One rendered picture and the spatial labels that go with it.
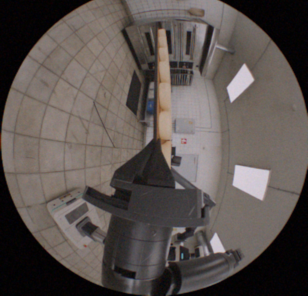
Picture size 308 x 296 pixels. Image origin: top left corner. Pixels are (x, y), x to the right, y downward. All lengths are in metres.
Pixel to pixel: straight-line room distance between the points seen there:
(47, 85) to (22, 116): 0.36
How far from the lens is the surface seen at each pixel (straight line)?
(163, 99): 0.15
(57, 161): 1.10
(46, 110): 1.05
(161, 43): 0.27
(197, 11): 3.44
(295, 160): 2.04
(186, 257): 0.99
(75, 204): 1.04
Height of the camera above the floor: 1.01
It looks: 10 degrees down
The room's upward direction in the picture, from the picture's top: 93 degrees clockwise
